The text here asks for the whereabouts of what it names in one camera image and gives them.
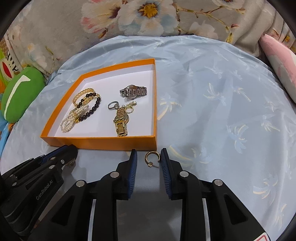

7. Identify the orange cartoon pillow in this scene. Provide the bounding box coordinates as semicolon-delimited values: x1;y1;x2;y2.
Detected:
1;44;20;154

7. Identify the orange jewelry box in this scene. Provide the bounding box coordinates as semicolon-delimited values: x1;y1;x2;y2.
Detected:
40;59;157;151

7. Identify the white pearl bracelet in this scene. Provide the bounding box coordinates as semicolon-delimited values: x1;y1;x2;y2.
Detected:
60;105;90;133

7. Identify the gold hoop earring with post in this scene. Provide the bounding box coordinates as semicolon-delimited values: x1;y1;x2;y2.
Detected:
144;151;161;169

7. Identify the gold double hoop earring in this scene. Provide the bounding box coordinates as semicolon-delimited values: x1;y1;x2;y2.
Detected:
125;101;137;114

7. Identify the grey floral blanket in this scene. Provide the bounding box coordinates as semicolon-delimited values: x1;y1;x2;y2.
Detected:
1;1;295;76

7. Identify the gold chain bracelet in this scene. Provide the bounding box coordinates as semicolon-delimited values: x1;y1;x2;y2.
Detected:
72;87;95;108

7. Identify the pink white plush pillow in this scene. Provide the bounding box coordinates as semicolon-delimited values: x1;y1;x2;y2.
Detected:
259;34;296;102

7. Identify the gold wristwatch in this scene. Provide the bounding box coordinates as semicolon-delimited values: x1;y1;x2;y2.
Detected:
113;106;129;137

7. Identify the light blue palm sheet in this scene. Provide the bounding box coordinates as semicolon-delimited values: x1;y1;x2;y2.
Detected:
1;36;295;240

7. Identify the green plush pillow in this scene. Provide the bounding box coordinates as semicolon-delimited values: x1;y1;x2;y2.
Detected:
1;67;45;123

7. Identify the black gold bead bracelet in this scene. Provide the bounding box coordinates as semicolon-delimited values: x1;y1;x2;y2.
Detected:
76;92;102;123

